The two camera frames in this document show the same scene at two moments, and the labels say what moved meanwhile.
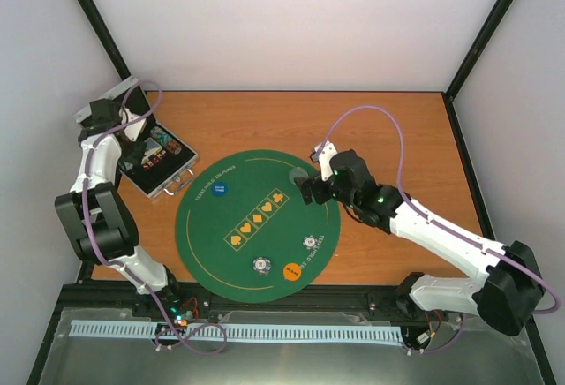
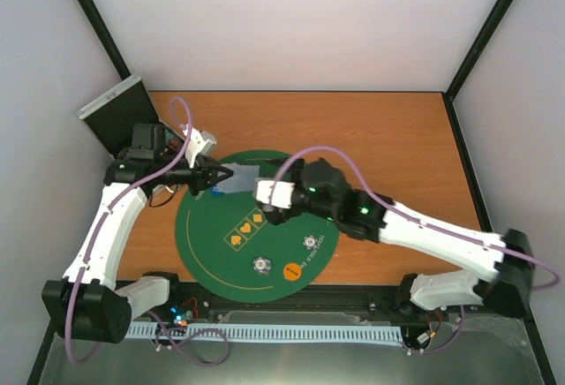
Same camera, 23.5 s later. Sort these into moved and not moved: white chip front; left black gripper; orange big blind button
Moved: left black gripper
Not moved: orange big blind button; white chip front
